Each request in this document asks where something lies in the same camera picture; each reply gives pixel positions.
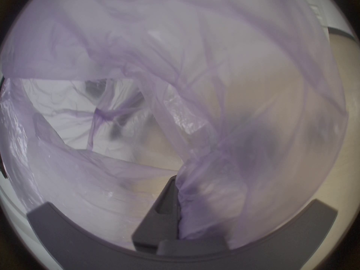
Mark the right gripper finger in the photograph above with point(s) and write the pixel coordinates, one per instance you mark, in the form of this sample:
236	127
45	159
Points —
160	224

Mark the purple plastic bag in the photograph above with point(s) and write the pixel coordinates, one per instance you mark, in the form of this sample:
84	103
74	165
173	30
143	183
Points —
225	66

